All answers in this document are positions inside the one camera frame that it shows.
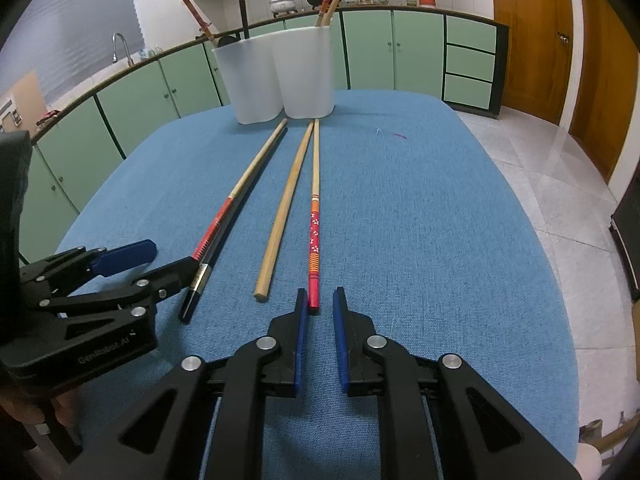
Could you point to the brown cardboard panel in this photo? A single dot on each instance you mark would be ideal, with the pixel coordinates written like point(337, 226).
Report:
point(27, 95)

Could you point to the dark glass display cabinet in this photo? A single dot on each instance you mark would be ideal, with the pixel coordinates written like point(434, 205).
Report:
point(627, 250)

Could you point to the chrome kitchen faucet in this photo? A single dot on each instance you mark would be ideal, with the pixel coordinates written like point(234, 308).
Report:
point(122, 47)

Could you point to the green lower kitchen cabinets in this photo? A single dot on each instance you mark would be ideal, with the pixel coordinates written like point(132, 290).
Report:
point(390, 50)

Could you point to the red cloth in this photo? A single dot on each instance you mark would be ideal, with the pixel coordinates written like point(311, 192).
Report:
point(50, 116)

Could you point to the brown wooden door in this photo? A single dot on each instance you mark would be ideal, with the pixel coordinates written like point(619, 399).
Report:
point(605, 75)
point(530, 40)

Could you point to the white wall device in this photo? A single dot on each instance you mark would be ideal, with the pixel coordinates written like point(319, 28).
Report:
point(10, 115)

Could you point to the person's left hand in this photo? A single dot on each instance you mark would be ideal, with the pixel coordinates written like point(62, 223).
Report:
point(65, 410)

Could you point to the grey window blind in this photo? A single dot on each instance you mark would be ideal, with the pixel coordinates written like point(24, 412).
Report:
point(85, 15)

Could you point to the white plastic utensil container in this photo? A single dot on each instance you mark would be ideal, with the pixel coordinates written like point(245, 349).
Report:
point(307, 75)
point(247, 85)

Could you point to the wooden chair frame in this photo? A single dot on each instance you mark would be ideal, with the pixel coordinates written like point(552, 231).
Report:
point(607, 440)

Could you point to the beige chopstick with red end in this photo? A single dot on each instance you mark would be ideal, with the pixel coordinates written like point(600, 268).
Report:
point(195, 12)
point(250, 170)

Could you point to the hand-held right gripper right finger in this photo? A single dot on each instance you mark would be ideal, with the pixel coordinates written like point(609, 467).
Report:
point(341, 350)

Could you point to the blue table cloth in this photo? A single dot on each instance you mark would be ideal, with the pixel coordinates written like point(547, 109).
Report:
point(400, 260)

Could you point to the plain bamboo chopstick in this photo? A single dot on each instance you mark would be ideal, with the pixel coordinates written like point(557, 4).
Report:
point(285, 205)

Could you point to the white cooking pot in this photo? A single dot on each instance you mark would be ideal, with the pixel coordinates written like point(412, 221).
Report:
point(282, 5)

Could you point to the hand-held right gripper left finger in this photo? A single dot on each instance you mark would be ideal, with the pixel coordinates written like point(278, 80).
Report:
point(300, 360)

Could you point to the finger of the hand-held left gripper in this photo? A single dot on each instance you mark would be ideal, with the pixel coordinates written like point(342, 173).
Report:
point(170, 277)
point(125, 256)

